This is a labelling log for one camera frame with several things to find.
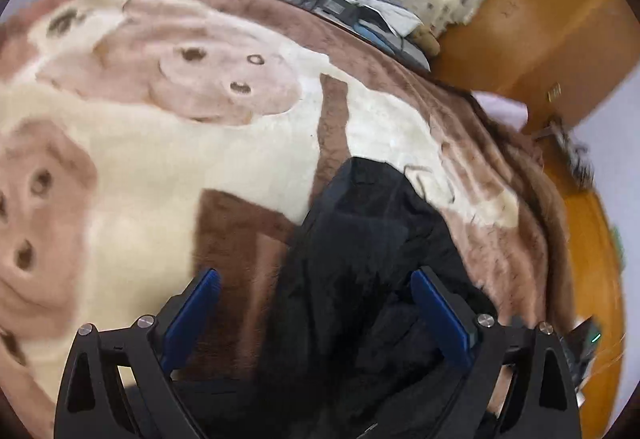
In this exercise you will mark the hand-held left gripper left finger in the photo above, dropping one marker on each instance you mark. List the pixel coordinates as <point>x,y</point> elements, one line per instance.
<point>192,314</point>

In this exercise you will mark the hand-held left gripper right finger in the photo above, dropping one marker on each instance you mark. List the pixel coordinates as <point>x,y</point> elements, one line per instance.
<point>440,314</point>

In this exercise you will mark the black quilted jacket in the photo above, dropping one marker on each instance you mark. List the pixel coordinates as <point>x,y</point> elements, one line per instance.
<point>360,244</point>

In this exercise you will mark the wooden headboard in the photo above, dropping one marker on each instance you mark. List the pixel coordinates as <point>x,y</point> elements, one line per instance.
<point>590,244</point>

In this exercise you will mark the green packet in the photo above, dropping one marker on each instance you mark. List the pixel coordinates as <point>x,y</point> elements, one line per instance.
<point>617,246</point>

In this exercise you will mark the printed plush blanket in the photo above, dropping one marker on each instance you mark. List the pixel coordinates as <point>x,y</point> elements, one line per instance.
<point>150,169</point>

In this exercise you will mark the cluttered wooden nightstand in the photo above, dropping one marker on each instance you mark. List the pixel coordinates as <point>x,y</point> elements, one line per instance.
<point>575,154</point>

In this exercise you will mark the white pillow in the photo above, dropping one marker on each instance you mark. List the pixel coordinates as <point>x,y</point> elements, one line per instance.
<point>500,109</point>

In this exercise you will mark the wooden wardrobe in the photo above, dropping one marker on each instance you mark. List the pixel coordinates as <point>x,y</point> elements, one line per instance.
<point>540,34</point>

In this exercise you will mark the cluttered side table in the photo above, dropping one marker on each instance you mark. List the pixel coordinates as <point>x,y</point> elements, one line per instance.
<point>370,19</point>

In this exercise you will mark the wall light switch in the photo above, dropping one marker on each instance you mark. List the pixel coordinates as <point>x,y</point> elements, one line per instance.
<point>554,92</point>

